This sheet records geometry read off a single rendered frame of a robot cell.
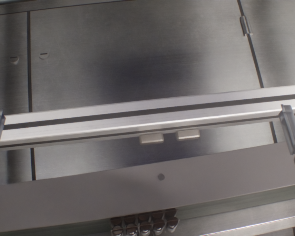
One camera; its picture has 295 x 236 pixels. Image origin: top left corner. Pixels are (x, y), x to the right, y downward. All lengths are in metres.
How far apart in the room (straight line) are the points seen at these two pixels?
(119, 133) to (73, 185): 0.10
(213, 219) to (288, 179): 0.19
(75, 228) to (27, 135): 0.19
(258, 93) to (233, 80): 0.38
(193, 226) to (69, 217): 0.26
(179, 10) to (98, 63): 0.24
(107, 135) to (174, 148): 0.34
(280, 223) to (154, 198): 0.29
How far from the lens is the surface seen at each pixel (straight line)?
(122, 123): 0.68
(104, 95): 1.06
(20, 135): 0.69
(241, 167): 0.75
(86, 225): 0.80
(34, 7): 1.21
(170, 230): 0.78
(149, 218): 0.77
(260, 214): 0.91
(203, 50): 1.13
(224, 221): 0.89
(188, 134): 0.71
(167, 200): 0.72
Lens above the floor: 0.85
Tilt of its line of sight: 23 degrees down
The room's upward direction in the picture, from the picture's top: 172 degrees clockwise
